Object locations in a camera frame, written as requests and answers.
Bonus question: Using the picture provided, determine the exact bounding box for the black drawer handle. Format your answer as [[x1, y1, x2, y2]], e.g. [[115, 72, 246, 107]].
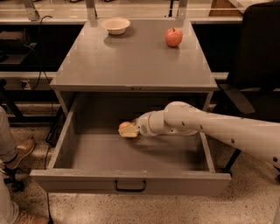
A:
[[114, 180, 146, 193]]

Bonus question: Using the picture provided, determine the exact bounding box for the white bowl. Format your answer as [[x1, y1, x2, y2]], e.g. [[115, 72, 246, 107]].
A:
[[101, 17, 130, 35]]

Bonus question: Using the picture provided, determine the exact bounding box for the grey metal cabinet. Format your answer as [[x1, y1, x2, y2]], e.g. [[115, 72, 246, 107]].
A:
[[51, 19, 217, 112]]

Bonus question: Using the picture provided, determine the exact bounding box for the black office chair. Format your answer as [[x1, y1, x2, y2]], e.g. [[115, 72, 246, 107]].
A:
[[213, 1, 280, 183]]

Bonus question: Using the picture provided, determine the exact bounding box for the wall power outlet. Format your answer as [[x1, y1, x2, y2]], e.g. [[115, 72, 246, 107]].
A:
[[21, 80, 32, 90]]

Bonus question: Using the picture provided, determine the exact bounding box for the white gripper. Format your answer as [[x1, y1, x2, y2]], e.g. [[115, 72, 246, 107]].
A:
[[118, 112, 153, 137]]

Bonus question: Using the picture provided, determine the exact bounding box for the grey trouser leg upper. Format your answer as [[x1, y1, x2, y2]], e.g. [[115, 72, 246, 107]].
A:
[[0, 107, 17, 163]]

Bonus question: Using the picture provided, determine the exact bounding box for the black power cable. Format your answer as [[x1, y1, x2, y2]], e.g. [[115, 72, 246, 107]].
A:
[[30, 15, 54, 91]]

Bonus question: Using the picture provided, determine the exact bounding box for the orange fruit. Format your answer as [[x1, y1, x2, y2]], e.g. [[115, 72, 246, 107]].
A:
[[119, 122, 131, 130]]

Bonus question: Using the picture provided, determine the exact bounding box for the grey trouser leg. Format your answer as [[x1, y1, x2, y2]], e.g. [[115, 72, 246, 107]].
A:
[[0, 181, 19, 224], [0, 107, 17, 163]]

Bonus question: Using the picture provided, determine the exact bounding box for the red apple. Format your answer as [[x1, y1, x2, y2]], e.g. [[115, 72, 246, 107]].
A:
[[164, 27, 183, 47]]

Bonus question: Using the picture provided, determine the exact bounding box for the brown shoe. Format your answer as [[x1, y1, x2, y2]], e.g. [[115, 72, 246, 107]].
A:
[[0, 138, 35, 170], [14, 211, 49, 224]]

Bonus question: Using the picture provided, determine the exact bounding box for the brown shoe lower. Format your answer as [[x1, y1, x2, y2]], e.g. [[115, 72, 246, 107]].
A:
[[14, 211, 49, 224]]

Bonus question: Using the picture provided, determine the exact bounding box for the brown shoe upper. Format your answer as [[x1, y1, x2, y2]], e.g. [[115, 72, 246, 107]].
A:
[[0, 138, 35, 170]]

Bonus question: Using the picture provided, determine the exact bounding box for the open grey top drawer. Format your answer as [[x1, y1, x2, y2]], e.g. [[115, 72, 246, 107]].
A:
[[31, 93, 231, 196]]

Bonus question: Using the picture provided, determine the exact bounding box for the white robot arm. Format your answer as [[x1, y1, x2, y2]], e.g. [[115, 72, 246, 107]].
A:
[[119, 101, 280, 169]]

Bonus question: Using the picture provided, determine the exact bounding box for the grey trouser leg lower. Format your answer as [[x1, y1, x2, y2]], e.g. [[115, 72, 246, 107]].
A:
[[0, 181, 19, 224]]

